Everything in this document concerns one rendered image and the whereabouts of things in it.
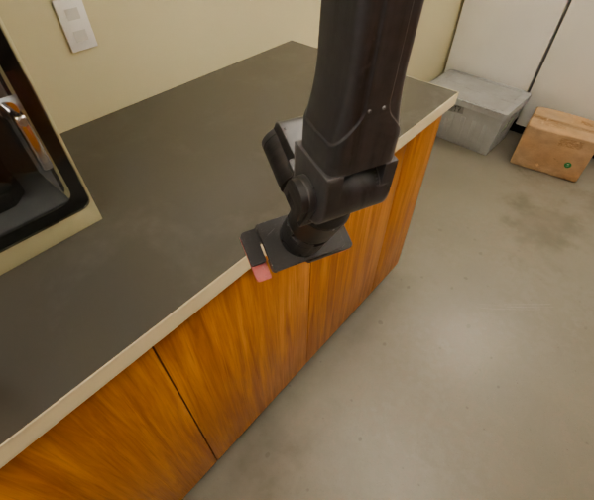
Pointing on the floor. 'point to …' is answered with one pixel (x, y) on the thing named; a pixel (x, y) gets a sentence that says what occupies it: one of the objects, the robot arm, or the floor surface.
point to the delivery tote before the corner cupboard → (478, 110)
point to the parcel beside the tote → (557, 143)
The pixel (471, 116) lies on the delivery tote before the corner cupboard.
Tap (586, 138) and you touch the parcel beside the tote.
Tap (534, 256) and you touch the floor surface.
